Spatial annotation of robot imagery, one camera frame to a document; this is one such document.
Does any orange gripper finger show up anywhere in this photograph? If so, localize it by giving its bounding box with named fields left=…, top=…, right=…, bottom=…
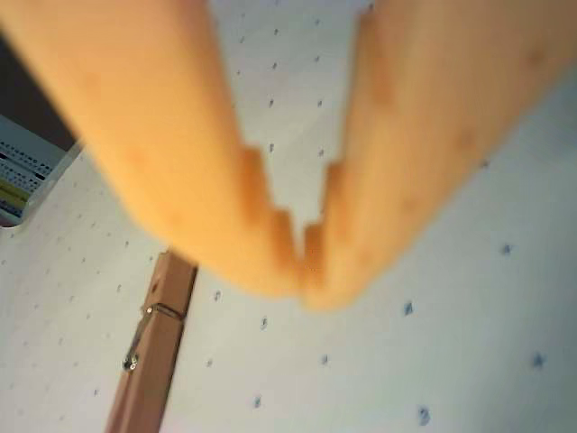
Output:
left=0, top=0, right=302, bottom=298
left=303, top=0, right=577, bottom=313

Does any wooden clothespin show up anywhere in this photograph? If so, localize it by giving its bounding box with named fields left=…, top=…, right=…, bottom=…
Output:
left=103, top=250, right=199, bottom=433

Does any white box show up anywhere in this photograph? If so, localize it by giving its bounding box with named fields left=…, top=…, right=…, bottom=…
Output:
left=0, top=115, right=86, bottom=229

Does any white dotted paper sheet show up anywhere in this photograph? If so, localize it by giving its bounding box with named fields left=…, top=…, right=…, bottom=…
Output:
left=0, top=0, right=577, bottom=433

